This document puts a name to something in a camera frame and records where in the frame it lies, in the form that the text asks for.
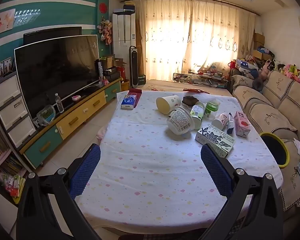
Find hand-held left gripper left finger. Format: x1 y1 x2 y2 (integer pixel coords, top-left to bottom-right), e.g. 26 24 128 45
16 144 102 240

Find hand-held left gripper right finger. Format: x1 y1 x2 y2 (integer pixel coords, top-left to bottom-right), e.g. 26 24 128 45
200 144 284 240

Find black bin with yellow rim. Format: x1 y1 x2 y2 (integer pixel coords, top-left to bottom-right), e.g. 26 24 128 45
259 132 290 168

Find white floral carton box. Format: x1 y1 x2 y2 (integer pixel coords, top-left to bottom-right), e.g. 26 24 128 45
195 124 236 158

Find small blue white tube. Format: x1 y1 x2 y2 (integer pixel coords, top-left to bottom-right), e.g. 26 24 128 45
226 112 235 134

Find small white pink cup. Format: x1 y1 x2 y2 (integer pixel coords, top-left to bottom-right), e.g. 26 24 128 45
211 113 230 130

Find pink drink carton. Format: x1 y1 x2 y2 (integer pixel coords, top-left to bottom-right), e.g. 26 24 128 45
234 111 252 138

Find green plastic bottle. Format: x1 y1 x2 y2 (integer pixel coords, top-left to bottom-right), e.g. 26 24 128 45
204 99 221 120

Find white instant noodle cup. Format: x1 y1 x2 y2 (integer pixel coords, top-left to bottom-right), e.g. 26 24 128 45
167 106 195 135

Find dark brown wrapper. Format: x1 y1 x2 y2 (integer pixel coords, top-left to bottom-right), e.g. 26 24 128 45
181 95 200 107

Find cream dotted paper cup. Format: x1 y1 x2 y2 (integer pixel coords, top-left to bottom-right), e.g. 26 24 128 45
156 95 182 115

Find beige sofa with covers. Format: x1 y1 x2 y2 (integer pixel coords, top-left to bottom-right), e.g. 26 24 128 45
227 69 300 220

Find yellow and green television cabinet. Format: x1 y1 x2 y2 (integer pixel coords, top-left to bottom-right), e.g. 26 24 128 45
19 77 122 169

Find white dotted tablecloth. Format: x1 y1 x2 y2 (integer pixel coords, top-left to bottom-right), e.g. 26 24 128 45
74 90 284 235

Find clear water bottle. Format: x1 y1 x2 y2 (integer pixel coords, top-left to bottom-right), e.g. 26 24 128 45
54 93 64 113

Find pile of colourful booklets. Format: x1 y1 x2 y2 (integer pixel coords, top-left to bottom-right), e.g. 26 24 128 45
0 172 27 204

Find row of plush toys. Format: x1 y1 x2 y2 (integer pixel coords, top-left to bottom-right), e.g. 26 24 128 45
259 59 300 88

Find blue tissue pack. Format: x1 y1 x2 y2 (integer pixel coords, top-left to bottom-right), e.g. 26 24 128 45
120 94 138 110

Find shelf of books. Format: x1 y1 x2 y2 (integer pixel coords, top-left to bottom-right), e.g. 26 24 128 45
0 100 25 178

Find white plastic drawer unit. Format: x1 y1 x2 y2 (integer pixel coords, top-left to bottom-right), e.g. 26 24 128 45
0 71 38 150

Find glass coffee table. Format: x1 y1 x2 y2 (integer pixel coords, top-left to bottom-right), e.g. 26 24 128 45
172 70 229 88

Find flat red box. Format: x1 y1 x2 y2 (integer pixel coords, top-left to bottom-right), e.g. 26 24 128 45
127 88 143 105

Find floral floor mat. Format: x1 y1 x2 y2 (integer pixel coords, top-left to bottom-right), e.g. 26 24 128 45
142 79 233 97

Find large curved television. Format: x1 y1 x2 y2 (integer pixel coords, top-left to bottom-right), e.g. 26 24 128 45
14 34 101 120

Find tall black box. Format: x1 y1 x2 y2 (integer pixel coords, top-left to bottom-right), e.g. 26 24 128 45
95 59 103 83

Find pile of bags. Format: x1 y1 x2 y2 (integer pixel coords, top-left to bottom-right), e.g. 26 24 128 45
229 59 259 77

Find open cardboard boxes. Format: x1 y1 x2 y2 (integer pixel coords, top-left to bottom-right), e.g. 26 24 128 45
100 55 124 70

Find black tower fan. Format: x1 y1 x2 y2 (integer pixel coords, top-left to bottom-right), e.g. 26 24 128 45
129 45 140 88

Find stacked cardboard boxes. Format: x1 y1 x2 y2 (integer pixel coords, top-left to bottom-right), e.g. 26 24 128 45
251 31 265 60

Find framed photos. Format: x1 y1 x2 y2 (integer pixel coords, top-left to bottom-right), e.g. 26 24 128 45
0 57 12 80

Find cream embroidered curtain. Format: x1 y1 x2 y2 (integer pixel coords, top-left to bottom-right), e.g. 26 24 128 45
182 0 257 80
134 0 192 82

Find white standing air conditioner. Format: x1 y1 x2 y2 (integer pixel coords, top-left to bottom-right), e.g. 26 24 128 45
112 11 136 65

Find hanging artificial flowers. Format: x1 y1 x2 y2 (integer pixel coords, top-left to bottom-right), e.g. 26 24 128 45
97 16 113 45

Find flat black television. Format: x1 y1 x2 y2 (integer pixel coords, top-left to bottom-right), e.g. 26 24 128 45
23 26 82 47

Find shiny wall sticker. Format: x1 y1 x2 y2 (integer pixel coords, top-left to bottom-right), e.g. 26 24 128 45
14 9 42 25

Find cartoon wall poster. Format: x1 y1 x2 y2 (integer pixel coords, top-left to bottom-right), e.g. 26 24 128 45
0 8 17 38

